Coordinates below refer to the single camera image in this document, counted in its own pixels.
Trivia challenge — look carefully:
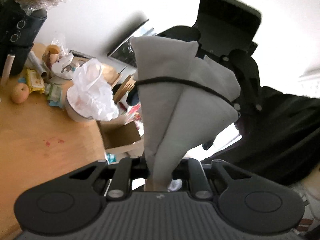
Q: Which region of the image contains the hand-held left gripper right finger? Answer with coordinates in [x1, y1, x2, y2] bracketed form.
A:
[172, 158, 250, 202]

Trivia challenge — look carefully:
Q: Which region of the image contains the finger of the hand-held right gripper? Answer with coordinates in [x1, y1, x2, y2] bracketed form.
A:
[157, 25, 200, 46]
[220, 49, 262, 112]

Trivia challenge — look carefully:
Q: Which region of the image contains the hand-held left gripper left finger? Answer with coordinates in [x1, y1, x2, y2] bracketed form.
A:
[69, 156, 150, 202]

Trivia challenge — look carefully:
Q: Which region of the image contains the black rubber band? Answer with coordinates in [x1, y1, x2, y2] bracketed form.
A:
[136, 76, 240, 110]

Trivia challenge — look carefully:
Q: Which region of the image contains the white shopping bag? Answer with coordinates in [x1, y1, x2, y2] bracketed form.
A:
[130, 35, 242, 191]

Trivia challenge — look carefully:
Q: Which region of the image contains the crumpled white plastic bag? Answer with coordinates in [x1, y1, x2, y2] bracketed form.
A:
[72, 58, 119, 121]

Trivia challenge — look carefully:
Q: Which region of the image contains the cardboard box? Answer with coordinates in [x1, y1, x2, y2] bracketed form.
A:
[97, 116, 145, 156]

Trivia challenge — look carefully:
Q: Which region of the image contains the paper bowl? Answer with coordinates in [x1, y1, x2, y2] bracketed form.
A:
[66, 90, 100, 123]

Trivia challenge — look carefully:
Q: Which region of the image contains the brown paper roll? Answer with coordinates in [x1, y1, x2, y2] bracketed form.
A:
[42, 44, 61, 66]

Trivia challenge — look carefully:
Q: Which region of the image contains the yellow packet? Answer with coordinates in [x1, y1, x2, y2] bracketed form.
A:
[24, 69, 46, 93]

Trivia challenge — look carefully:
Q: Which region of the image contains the apple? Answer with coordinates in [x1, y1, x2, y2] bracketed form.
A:
[10, 84, 30, 104]

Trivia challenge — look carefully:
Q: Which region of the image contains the foil roll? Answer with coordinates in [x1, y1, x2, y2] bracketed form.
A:
[27, 51, 48, 80]

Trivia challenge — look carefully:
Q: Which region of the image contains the black air fryer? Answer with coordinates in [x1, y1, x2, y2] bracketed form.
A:
[0, 0, 48, 85]

